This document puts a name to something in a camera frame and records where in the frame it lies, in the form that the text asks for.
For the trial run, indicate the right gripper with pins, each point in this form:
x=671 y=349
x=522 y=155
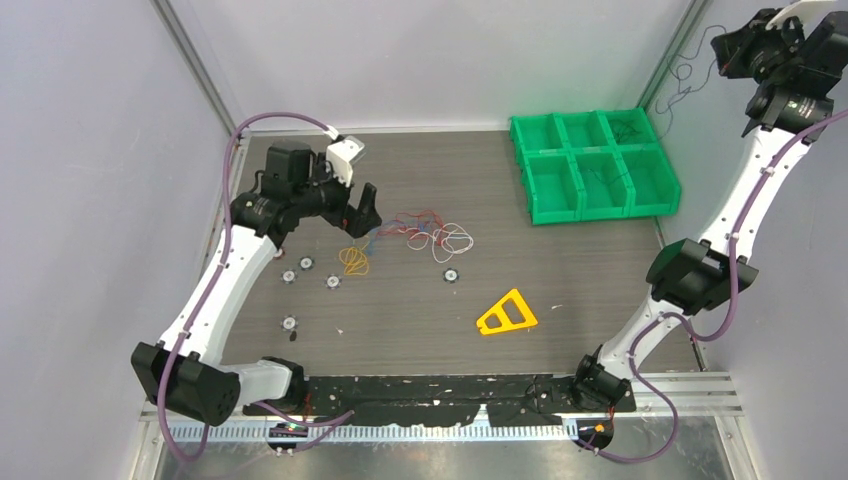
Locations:
x=733 y=48

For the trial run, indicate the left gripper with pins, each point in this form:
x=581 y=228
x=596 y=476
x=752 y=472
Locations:
x=357 y=221

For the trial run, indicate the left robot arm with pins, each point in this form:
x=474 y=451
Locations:
x=183 y=371

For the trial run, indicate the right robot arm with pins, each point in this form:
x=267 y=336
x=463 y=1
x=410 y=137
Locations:
x=795 y=55

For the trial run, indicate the poker chip upper left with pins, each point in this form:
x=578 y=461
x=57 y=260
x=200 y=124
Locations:
x=306 y=263

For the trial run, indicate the poker chip centre right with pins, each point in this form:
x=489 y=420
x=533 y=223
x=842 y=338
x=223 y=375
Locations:
x=451 y=275

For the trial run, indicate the poker chip lower left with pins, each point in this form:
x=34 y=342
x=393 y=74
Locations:
x=289 y=323

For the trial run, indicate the yellow triangular plastic part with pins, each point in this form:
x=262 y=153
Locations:
x=510 y=313

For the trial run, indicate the green compartment bin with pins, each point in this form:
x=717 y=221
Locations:
x=593 y=166

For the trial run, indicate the left controller board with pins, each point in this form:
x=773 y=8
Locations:
x=287 y=436

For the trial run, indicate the controller board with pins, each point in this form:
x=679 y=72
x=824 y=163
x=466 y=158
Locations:
x=287 y=436
x=594 y=433

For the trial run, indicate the right controller board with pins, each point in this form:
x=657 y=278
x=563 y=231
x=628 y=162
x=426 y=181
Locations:
x=594 y=433

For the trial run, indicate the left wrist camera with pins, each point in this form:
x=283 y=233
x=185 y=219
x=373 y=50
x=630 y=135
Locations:
x=342 y=154

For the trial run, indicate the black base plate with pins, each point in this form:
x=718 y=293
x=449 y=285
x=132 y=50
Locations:
x=451 y=400

